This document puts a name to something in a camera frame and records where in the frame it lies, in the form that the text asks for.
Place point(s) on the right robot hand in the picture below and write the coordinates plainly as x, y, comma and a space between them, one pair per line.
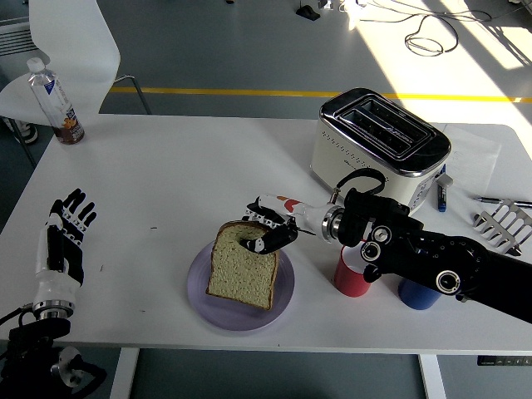
309, 216

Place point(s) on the purple plastic plate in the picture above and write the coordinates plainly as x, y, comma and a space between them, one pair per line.
237, 318

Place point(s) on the table height control panel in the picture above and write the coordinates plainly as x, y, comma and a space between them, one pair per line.
503, 360

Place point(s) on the white table leg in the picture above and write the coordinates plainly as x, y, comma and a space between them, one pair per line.
433, 378
122, 374

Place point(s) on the white plastic chair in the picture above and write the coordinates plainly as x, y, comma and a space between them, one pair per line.
75, 41

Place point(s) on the cream chrome toaster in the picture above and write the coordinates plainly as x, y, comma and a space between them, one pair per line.
332, 149

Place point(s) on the metal toast rack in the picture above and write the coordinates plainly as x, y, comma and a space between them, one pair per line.
484, 218

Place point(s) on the bread slice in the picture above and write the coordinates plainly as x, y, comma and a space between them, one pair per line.
241, 274

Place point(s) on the blue marker pen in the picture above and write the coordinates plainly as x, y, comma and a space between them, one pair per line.
440, 199

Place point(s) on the black white shoe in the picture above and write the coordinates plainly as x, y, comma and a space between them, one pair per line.
27, 134

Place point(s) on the black floor wedge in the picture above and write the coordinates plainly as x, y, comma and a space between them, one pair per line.
308, 12

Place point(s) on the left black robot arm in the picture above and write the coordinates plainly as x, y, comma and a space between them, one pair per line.
33, 336

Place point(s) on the blue enamel mug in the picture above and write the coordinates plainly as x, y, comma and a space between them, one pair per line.
417, 299

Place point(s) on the red enamel mug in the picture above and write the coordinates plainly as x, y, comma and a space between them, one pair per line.
349, 280

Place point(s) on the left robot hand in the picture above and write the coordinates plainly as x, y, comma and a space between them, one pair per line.
52, 287

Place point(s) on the white slatted radiator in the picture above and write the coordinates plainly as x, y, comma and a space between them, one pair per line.
16, 41

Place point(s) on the clear drink bottle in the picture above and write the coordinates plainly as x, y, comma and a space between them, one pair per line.
56, 104

